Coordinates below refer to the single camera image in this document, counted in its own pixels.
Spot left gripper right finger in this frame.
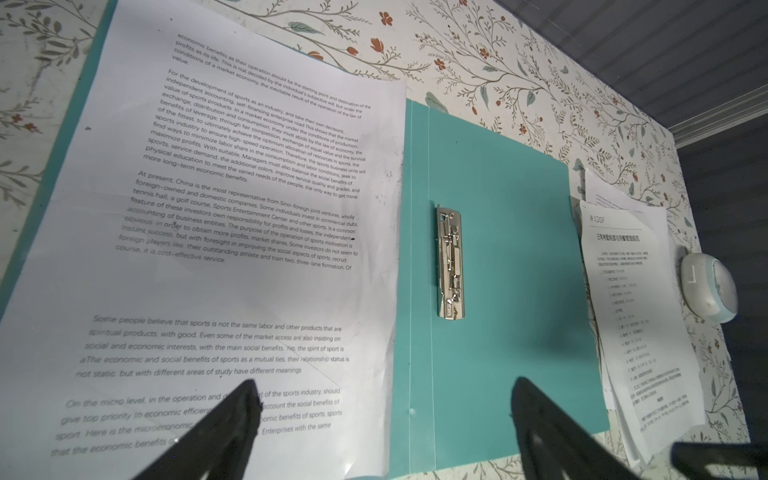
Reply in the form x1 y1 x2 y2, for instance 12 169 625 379
511 377 637 479

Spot teal paper folder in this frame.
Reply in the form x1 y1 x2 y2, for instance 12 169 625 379
1 1 607 479

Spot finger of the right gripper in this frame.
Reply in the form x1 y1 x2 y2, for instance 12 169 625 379
670 442 767 479

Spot printed sheet with Chinese heading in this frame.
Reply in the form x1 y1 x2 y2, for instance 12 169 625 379
580 202 706 462

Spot silver folder clip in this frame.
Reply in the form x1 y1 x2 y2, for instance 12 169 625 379
436 206 465 321

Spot aluminium frame rails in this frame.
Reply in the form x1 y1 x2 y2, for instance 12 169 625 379
669 85 768 149

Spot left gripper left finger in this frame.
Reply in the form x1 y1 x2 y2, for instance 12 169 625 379
136 379 263 480

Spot printed English text sheet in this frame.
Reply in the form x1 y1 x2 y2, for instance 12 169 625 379
1 1 407 479

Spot bottom white paper sheet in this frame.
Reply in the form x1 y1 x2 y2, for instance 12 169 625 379
584 170 670 473

